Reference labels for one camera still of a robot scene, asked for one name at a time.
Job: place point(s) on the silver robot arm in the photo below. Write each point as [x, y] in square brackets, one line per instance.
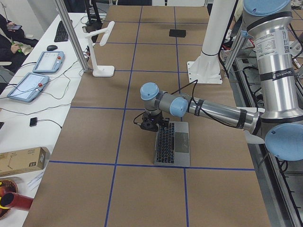
[281, 124]

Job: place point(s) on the black computer mouse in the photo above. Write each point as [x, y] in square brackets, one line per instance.
[52, 47]

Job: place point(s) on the seated person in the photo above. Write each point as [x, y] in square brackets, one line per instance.
[14, 46]

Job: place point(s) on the far blue teach pendant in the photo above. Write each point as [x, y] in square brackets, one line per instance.
[49, 62]

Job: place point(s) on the aluminium frame post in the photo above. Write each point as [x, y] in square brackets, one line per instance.
[64, 15]

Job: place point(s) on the black keyboard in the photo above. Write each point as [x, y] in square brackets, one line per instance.
[61, 33]

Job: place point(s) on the blue teach pendant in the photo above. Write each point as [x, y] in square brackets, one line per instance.
[49, 62]
[29, 87]

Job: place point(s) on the cardboard box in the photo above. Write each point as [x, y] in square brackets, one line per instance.
[23, 161]

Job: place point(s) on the near blue teach pendant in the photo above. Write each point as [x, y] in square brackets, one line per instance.
[29, 87]

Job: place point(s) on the small black device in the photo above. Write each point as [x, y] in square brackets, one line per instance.
[33, 121]

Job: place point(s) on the grey laptop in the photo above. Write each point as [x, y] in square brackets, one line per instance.
[172, 145]

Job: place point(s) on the white camera mast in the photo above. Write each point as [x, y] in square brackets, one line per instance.
[206, 68]

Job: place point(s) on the black mouse pad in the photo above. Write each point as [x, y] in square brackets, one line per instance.
[177, 33]

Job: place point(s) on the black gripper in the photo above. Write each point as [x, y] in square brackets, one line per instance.
[157, 117]

